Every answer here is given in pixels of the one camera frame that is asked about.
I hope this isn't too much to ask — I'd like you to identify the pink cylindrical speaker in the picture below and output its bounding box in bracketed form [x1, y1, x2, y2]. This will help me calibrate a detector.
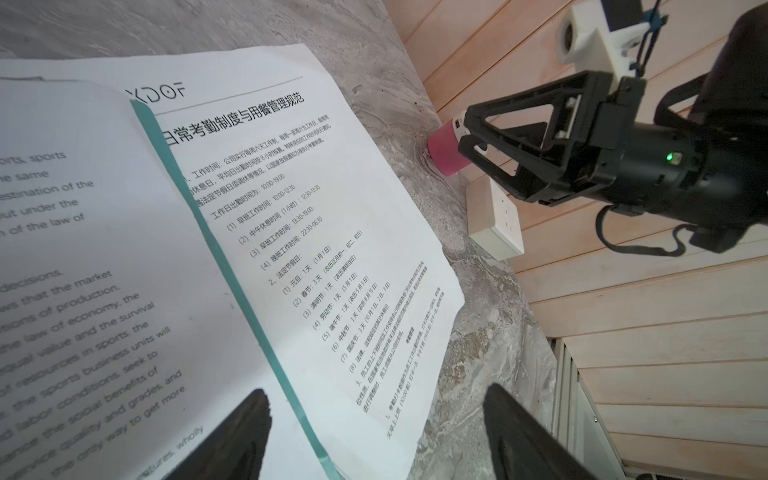
[427, 114, 471, 176]

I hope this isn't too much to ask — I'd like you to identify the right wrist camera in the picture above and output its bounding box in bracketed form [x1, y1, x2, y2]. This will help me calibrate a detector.
[556, 0, 651, 81]

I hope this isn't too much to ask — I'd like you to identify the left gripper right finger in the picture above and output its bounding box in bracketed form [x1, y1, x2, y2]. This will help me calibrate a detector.
[483, 383, 594, 480]

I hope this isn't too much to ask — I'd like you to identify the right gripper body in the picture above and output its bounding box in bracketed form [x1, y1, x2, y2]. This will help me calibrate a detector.
[593, 72, 767, 252]

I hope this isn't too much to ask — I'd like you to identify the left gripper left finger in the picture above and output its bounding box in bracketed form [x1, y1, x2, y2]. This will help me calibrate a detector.
[167, 389, 272, 480]

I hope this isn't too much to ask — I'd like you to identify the green file folder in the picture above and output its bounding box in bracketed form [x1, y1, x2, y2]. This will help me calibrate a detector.
[130, 100, 342, 480]

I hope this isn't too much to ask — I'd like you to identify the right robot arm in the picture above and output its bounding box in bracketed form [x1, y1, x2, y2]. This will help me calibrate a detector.
[457, 1, 767, 253]

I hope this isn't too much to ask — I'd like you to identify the printed paper stack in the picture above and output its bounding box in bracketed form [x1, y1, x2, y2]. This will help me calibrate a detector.
[1, 44, 464, 479]

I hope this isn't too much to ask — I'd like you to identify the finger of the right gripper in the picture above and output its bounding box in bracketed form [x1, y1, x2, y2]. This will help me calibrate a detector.
[464, 71, 613, 150]
[458, 134, 600, 207]

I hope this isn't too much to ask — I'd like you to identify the white power socket cube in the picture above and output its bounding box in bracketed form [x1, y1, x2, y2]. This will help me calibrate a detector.
[466, 177, 525, 261]

